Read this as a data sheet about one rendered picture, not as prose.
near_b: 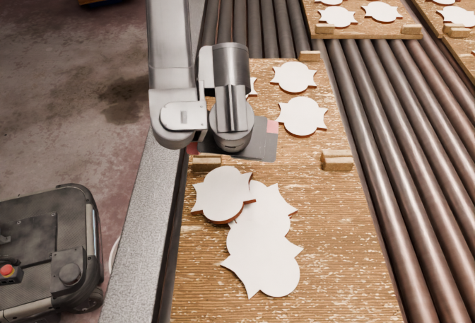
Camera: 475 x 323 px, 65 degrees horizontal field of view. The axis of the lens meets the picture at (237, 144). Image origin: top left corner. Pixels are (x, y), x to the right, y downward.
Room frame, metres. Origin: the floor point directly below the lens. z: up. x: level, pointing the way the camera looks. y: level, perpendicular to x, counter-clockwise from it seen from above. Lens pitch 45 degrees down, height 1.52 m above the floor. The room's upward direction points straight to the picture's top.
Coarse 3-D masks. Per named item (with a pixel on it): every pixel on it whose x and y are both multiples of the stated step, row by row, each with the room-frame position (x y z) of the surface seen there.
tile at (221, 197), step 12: (216, 168) 0.50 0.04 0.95; (228, 168) 0.49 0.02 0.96; (204, 180) 0.47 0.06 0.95; (216, 180) 0.46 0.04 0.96; (228, 180) 0.46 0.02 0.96; (240, 180) 0.45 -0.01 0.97; (204, 192) 0.44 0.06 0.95; (216, 192) 0.43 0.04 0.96; (228, 192) 0.43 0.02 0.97; (240, 192) 0.42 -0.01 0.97; (204, 204) 0.41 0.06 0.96; (216, 204) 0.40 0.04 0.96; (228, 204) 0.40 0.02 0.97; (240, 204) 0.39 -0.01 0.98; (216, 216) 0.37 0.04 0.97; (228, 216) 0.37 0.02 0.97
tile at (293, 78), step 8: (288, 64) 0.88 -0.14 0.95; (296, 64) 0.88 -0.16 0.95; (304, 64) 0.88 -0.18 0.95; (280, 72) 0.85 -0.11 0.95; (288, 72) 0.85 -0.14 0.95; (296, 72) 0.85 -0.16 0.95; (304, 72) 0.85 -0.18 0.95; (312, 72) 0.85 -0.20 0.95; (272, 80) 0.81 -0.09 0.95; (280, 80) 0.81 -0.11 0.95; (288, 80) 0.81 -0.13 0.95; (296, 80) 0.81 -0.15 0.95; (304, 80) 0.81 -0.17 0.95; (312, 80) 0.81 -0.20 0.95; (280, 88) 0.79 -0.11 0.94; (288, 88) 0.77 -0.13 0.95; (296, 88) 0.77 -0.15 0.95; (304, 88) 0.77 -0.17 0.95
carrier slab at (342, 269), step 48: (192, 192) 0.45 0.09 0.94; (288, 192) 0.45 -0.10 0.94; (336, 192) 0.45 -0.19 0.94; (192, 240) 0.35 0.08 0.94; (288, 240) 0.35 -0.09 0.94; (336, 240) 0.35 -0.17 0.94; (192, 288) 0.26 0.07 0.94; (240, 288) 0.26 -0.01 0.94; (336, 288) 0.26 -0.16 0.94; (384, 288) 0.26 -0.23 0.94
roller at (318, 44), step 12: (300, 0) 1.39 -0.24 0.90; (312, 48) 1.04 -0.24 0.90; (324, 48) 1.02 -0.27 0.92; (324, 60) 0.95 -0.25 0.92; (336, 96) 0.78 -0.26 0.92; (348, 132) 0.64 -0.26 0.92; (360, 168) 0.53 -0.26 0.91; (360, 180) 0.49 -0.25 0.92; (372, 204) 0.44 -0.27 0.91; (372, 216) 0.41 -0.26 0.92; (384, 252) 0.33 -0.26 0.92; (396, 288) 0.27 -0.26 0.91
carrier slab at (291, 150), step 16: (256, 64) 0.90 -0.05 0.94; (272, 64) 0.90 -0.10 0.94; (320, 64) 0.90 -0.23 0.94; (320, 80) 0.83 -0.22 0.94; (208, 96) 0.76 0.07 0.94; (272, 96) 0.76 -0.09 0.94; (288, 96) 0.76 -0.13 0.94; (304, 96) 0.76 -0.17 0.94; (320, 96) 0.76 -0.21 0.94; (256, 112) 0.69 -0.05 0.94; (272, 112) 0.69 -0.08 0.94; (336, 112) 0.69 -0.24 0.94; (336, 128) 0.64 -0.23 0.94; (288, 144) 0.58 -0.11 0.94; (304, 144) 0.58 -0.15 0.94; (320, 144) 0.58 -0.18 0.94; (336, 144) 0.58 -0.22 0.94; (224, 160) 0.54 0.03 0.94; (240, 160) 0.54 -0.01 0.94; (288, 160) 0.54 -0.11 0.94; (304, 160) 0.54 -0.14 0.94; (320, 160) 0.54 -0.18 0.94
